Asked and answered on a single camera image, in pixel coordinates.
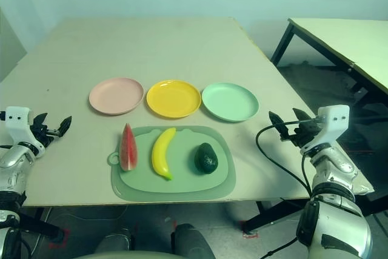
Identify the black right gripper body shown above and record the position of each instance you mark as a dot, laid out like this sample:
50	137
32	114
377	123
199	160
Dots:
304	134

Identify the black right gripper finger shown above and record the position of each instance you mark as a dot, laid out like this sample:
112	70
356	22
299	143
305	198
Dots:
303	118
280	125

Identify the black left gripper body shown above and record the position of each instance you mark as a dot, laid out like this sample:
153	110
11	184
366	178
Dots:
42	136

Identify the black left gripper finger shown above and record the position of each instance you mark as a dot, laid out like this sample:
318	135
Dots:
65	125
42	120

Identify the red watermelon slice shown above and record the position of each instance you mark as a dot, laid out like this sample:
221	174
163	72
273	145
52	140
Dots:
128	150

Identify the dark green toy avocado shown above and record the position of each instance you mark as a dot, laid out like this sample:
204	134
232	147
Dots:
206	159

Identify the yellow toy banana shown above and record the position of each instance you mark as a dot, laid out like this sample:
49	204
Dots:
159	153

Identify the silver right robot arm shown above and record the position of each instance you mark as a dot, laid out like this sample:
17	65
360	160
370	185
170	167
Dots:
333	210

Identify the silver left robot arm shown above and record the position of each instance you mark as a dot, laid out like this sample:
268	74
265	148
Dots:
12	162

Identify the mint green plastic plate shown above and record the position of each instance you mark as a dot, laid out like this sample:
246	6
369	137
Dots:
230	102

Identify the pink plastic plate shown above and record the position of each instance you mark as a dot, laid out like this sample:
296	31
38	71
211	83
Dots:
116	96

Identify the black table foot bar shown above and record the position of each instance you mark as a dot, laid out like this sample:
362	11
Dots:
272	216
39	225

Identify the black-framed side table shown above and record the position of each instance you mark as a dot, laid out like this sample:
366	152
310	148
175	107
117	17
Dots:
348	37

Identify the yellow plastic plate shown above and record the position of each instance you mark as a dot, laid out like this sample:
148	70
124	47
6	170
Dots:
173	99

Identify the green cutting board mat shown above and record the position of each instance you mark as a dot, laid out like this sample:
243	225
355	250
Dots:
182	186

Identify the grey robot left leg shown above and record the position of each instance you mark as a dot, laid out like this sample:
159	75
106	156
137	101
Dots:
116	240

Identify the grey robot leg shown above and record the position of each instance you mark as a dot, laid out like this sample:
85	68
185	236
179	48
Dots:
116	240
191	240

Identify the grey robot right leg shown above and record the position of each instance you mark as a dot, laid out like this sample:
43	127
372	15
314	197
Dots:
191	240

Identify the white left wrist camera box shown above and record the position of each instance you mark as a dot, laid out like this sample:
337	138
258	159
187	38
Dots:
18	125

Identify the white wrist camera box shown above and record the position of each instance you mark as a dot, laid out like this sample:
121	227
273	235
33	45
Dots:
332	122
18	125

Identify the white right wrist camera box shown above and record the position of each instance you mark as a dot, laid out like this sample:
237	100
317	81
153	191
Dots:
332	122

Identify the grey leaning wall panel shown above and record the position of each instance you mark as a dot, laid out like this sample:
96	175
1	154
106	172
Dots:
9	49

